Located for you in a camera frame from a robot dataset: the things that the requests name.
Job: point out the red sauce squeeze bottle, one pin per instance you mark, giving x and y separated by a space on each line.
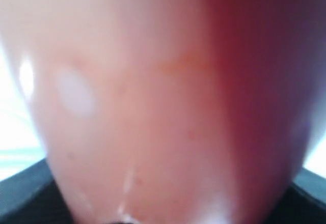
170 111

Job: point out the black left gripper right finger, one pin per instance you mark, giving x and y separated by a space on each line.
308 202

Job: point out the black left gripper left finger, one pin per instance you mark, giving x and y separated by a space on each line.
32 196

